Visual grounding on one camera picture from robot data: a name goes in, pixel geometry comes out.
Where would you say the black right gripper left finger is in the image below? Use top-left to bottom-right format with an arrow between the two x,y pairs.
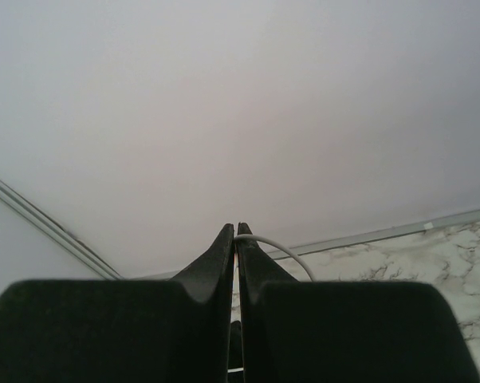
0,224 -> 234,382

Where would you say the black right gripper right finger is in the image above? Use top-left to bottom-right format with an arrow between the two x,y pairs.
236,223 -> 479,382

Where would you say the white wire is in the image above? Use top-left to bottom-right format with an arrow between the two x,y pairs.
227,235 -> 315,374

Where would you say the aluminium back rail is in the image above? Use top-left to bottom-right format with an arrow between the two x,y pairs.
124,205 -> 480,280

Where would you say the aluminium frame post left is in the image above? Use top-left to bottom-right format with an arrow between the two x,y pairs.
0,180 -> 124,280

